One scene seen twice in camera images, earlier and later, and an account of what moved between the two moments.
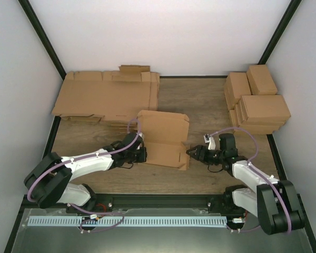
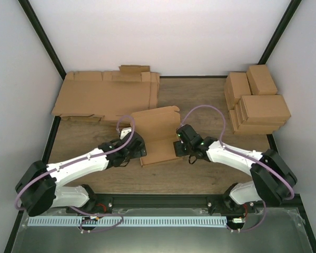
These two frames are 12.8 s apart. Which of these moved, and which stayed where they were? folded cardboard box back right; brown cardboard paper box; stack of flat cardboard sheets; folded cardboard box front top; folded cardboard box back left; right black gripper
Moved: brown cardboard paper box; right black gripper
Stayed: folded cardboard box back right; folded cardboard box front top; stack of flat cardboard sheets; folded cardboard box back left
